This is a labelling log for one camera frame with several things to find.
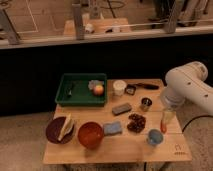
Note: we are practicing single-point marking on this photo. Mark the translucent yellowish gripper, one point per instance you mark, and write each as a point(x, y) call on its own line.
point(167, 116)

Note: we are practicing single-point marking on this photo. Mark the grey towel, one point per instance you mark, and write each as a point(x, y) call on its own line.
point(93, 83)

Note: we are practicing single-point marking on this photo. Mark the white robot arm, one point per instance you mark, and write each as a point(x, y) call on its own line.
point(187, 82)

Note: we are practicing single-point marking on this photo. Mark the light blue mug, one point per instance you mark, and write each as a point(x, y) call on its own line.
point(155, 137)

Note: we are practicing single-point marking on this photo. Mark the small metal cup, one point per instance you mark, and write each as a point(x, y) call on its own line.
point(146, 103)

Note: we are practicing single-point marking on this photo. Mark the grey rectangular block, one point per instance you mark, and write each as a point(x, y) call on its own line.
point(120, 109)

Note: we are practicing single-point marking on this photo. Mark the small black square container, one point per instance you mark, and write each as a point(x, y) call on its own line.
point(130, 89)

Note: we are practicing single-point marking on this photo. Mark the blue sponge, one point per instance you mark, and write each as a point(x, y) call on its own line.
point(112, 128)

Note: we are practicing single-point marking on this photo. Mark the white cup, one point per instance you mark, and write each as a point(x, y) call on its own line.
point(119, 87)

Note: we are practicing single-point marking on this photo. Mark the red yellow apple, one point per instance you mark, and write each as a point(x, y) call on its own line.
point(98, 90)

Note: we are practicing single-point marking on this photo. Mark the orange red bowl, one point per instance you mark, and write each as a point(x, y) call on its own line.
point(90, 135)

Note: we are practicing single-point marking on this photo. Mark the green plastic tray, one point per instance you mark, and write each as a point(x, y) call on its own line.
point(81, 95)

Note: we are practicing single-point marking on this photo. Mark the yellow banana slice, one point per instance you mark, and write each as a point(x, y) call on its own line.
point(67, 127)

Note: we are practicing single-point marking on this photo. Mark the black object in tray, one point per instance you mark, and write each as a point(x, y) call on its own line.
point(69, 90)

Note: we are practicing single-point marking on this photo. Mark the dark brown plate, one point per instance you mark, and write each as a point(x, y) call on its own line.
point(53, 131)

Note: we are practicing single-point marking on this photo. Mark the black handled knife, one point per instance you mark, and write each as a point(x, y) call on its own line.
point(147, 86)

